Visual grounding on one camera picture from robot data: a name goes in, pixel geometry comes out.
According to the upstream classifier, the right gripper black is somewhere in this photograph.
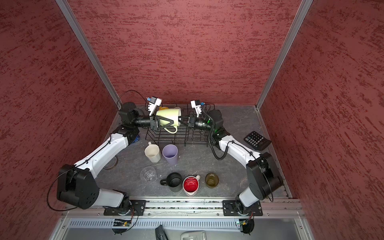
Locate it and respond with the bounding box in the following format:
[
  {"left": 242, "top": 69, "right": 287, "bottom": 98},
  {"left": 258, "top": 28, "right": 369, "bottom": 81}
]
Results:
[{"left": 176, "top": 113, "right": 215, "bottom": 133}]

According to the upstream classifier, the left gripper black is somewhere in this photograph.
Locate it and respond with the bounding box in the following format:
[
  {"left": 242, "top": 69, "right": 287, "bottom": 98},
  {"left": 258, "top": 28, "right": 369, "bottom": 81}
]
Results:
[{"left": 133, "top": 110, "right": 176, "bottom": 132}]

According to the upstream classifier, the pale green mug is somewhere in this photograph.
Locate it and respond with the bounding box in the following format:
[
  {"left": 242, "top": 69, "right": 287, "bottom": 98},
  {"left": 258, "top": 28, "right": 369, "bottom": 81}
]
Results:
[{"left": 156, "top": 109, "right": 181, "bottom": 134}]

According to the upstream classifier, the lilac plastic cup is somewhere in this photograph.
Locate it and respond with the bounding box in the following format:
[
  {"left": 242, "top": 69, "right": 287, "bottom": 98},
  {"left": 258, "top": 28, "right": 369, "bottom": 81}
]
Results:
[{"left": 162, "top": 144, "right": 179, "bottom": 166}]

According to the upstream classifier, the red inside white mug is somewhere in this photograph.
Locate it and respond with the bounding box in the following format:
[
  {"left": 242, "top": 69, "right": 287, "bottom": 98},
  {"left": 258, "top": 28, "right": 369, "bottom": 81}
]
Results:
[{"left": 183, "top": 175, "right": 201, "bottom": 197}]

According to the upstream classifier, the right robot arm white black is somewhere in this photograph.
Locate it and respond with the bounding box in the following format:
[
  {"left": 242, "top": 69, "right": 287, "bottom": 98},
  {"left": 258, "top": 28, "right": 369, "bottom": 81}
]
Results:
[{"left": 179, "top": 110, "right": 283, "bottom": 216}]

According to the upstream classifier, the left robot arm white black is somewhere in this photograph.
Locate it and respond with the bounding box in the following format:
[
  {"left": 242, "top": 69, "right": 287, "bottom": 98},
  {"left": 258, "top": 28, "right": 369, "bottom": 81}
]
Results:
[{"left": 53, "top": 96, "right": 174, "bottom": 215}]

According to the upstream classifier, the cream white mug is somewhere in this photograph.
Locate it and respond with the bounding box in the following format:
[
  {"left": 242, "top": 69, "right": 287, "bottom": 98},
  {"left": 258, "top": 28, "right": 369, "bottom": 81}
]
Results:
[{"left": 145, "top": 142, "right": 162, "bottom": 163}]

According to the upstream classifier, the blue black tool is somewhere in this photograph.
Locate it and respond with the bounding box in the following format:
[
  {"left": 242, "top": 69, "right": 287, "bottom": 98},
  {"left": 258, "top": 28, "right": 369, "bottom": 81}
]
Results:
[{"left": 133, "top": 135, "right": 140, "bottom": 143}]

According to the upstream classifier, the clear glass cup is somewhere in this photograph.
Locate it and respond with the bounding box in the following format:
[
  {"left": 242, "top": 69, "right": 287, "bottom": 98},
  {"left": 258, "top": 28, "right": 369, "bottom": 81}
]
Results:
[{"left": 140, "top": 167, "right": 157, "bottom": 183}]

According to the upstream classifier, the black mug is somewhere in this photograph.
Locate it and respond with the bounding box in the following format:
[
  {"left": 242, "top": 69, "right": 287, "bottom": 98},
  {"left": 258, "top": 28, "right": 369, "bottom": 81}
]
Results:
[{"left": 160, "top": 173, "right": 183, "bottom": 193}]

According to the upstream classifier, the olive green glass cup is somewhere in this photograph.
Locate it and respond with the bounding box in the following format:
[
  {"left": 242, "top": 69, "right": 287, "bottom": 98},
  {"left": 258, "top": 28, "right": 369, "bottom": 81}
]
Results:
[{"left": 205, "top": 173, "right": 219, "bottom": 189}]

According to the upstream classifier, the tape roll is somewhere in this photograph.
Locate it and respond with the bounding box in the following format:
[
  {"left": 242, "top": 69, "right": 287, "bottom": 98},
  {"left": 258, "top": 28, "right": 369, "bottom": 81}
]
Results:
[{"left": 103, "top": 156, "right": 119, "bottom": 170}]

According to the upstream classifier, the black calculator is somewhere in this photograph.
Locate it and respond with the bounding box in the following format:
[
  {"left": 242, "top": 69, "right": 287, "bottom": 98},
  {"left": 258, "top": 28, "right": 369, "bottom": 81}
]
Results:
[{"left": 244, "top": 131, "right": 271, "bottom": 152}]

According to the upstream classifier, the black object at bottom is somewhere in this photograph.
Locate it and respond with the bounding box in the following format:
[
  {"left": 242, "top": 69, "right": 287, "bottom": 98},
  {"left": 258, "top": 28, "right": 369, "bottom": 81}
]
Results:
[{"left": 155, "top": 225, "right": 168, "bottom": 240}]

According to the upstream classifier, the grey device at bottom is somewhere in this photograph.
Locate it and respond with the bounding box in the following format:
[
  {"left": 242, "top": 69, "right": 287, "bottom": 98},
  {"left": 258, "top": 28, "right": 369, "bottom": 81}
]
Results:
[{"left": 181, "top": 231, "right": 207, "bottom": 240}]

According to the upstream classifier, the black wire dish rack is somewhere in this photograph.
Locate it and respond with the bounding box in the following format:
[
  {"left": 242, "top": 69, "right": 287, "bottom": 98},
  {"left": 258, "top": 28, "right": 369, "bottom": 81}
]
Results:
[{"left": 145, "top": 104, "right": 210, "bottom": 146}]

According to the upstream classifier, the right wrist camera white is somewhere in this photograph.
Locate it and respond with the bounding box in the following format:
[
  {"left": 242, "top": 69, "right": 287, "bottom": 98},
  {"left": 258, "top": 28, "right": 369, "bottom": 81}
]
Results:
[{"left": 191, "top": 100, "right": 205, "bottom": 117}]

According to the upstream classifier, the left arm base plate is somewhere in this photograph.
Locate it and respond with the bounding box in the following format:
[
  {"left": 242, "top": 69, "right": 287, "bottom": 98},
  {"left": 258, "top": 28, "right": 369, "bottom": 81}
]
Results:
[{"left": 104, "top": 200, "right": 147, "bottom": 217}]

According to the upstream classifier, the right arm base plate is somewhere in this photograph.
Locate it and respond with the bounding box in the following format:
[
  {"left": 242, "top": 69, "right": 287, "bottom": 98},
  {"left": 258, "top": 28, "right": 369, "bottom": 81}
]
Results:
[{"left": 222, "top": 200, "right": 263, "bottom": 217}]

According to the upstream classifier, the aluminium rail frame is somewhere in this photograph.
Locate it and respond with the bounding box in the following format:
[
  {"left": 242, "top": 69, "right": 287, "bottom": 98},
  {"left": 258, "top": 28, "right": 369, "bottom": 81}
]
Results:
[{"left": 50, "top": 197, "right": 314, "bottom": 240}]

